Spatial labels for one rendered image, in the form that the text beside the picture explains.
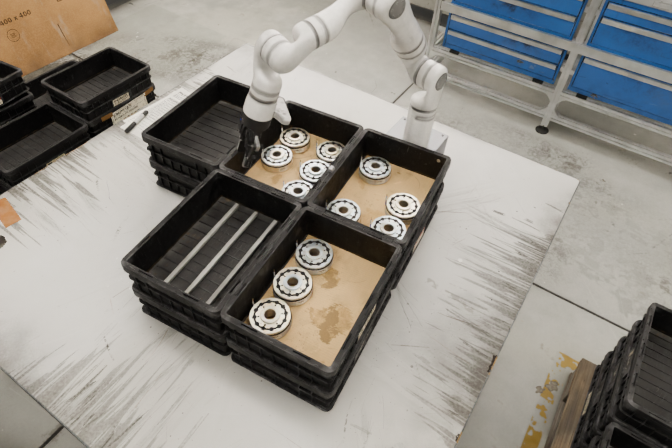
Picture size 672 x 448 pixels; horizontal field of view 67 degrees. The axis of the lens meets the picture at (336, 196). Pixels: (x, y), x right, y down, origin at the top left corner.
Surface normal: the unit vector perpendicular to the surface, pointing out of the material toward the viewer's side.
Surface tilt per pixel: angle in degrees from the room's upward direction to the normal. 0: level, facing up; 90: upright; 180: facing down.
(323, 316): 0
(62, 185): 0
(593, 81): 90
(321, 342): 0
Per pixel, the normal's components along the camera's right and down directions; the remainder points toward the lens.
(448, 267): 0.04, -0.69
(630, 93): -0.55, 0.58
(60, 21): 0.81, 0.22
